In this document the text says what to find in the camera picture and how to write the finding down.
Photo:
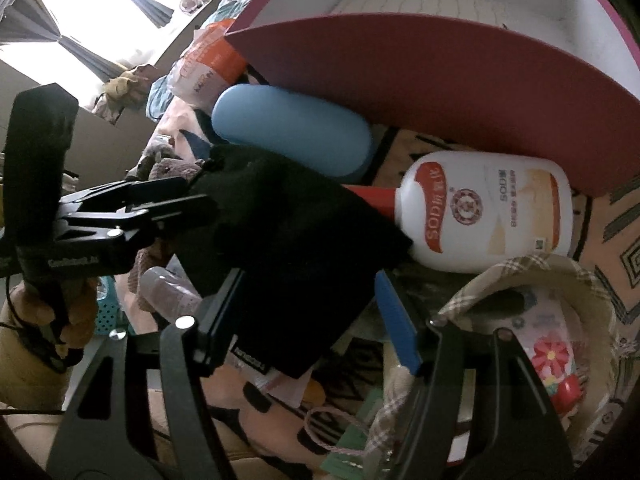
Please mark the green packet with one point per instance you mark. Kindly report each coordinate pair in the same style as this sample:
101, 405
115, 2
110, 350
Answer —
350, 462

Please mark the person's left hand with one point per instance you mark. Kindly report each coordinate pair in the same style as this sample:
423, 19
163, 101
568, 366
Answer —
80, 320

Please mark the pile of clothes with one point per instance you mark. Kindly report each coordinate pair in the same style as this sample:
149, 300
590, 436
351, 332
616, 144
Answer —
122, 87

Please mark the person's left forearm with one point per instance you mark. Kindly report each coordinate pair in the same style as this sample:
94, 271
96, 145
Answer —
20, 375

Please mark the clear plastic bottle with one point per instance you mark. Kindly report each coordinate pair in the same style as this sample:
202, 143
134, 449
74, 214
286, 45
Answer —
167, 295

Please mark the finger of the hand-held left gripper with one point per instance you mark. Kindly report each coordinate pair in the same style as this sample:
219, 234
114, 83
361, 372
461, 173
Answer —
145, 191
150, 220

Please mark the floral print packet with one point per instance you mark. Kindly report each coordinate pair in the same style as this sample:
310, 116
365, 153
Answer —
550, 355

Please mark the pink cardboard box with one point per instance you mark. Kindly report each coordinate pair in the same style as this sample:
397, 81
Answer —
450, 70

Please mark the blue cloth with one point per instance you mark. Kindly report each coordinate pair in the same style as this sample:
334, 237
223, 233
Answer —
295, 130

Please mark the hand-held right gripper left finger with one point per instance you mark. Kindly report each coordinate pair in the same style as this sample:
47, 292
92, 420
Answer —
225, 310

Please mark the beige plaid headband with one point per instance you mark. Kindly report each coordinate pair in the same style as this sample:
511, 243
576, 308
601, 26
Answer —
475, 292

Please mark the white ribbed pad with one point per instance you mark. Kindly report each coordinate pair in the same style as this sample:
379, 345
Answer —
425, 0

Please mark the orange and white tissue pack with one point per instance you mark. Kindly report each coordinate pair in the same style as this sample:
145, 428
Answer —
205, 70

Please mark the grey curtain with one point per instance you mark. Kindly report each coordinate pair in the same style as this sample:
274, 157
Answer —
87, 57
142, 0

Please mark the turquoise perforated basket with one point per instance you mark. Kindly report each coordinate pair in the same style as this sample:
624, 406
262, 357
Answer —
107, 315

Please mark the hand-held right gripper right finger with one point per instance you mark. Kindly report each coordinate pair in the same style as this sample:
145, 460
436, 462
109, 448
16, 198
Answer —
397, 320

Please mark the peach patterned blanket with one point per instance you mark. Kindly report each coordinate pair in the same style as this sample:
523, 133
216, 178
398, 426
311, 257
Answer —
605, 240

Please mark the pink knit cloth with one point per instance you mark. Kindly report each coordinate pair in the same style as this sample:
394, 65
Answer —
167, 169

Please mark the white lotion bottle red cap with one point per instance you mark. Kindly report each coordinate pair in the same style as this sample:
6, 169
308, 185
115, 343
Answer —
480, 210

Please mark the black garment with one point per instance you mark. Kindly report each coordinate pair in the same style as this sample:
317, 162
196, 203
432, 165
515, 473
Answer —
290, 240

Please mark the bright window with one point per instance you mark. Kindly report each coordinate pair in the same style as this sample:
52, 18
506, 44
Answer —
85, 5

